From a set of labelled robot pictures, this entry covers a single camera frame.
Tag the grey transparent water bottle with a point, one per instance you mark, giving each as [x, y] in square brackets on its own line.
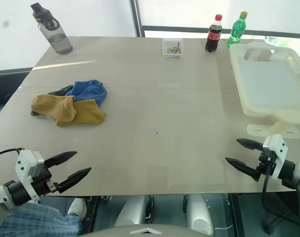
[55, 37]

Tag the dark window frame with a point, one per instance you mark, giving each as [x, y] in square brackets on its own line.
[137, 19]

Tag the silver robot leg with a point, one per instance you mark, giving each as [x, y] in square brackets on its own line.
[132, 212]
[199, 217]

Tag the blue plaid trouser leg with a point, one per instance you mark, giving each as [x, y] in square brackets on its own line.
[41, 222]

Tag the small white plastic box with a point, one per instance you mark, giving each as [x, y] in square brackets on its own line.
[172, 48]

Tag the silver robot left leg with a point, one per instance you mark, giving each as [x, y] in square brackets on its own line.
[132, 212]

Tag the white plastic basket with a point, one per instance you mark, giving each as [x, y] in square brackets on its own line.
[263, 81]

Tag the green soda bottle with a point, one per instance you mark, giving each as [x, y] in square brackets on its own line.
[237, 30]

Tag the mustard yellow sock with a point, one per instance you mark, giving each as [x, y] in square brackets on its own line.
[90, 114]

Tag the silver robot right leg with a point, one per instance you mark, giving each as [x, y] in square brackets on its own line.
[199, 217]

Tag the white basket stand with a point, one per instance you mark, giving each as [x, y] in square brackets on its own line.
[258, 129]

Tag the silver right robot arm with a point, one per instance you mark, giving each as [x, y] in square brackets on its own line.
[288, 170]

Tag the dark green sock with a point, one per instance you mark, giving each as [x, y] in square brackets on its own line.
[60, 90]

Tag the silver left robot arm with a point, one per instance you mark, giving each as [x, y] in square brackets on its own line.
[16, 193]

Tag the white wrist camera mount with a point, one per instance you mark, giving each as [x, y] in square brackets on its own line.
[278, 150]
[26, 163]

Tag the cola bottle red cap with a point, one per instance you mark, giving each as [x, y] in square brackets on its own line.
[213, 34]

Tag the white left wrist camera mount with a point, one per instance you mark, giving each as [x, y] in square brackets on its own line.
[26, 163]

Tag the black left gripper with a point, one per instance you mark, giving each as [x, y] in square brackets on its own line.
[42, 182]

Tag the mustard yellow towel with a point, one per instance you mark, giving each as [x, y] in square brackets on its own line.
[51, 106]

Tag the blue sock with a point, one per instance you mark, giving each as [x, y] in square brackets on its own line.
[90, 91]

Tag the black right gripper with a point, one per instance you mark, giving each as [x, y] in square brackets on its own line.
[264, 164]

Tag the white shoe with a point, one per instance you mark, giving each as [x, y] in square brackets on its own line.
[76, 208]

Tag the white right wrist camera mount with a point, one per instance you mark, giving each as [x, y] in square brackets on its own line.
[278, 150]

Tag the grey robot torso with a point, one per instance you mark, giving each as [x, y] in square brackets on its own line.
[140, 231]

